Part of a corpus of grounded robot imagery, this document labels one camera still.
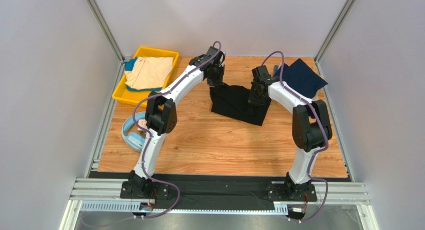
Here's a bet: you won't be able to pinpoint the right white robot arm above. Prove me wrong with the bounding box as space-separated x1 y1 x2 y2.
248 65 332 194

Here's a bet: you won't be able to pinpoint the teal t shirt in tray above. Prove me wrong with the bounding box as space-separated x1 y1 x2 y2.
124 57 162 92

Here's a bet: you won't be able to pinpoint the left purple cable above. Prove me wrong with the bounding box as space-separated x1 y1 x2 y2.
132 41 222 221

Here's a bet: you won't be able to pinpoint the light blue headphones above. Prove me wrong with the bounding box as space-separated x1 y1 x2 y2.
121 116 146 152

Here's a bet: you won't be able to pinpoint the purple cable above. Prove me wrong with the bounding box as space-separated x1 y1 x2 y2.
132 41 222 221
261 51 330 223

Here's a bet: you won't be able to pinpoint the folded navy t shirt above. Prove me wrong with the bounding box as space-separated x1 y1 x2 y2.
282 58 328 99

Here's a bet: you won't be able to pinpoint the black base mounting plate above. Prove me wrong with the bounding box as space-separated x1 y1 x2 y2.
120 173 317 211

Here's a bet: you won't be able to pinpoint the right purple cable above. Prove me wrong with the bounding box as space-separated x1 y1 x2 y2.
261 51 330 223

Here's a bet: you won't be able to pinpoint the cream t shirt in tray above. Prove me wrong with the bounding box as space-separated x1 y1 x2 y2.
125 57 174 89

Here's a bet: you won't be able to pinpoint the small pink box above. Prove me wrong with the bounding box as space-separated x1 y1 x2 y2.
137 119 147 128

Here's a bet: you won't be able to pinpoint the black t shirt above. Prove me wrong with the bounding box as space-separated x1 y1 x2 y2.
210 84 270 126

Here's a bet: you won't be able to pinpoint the aluminium frame rail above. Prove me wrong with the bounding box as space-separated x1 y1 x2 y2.
85 0 125 178

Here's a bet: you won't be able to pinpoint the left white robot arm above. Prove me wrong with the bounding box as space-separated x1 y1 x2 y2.
128 46 225 195

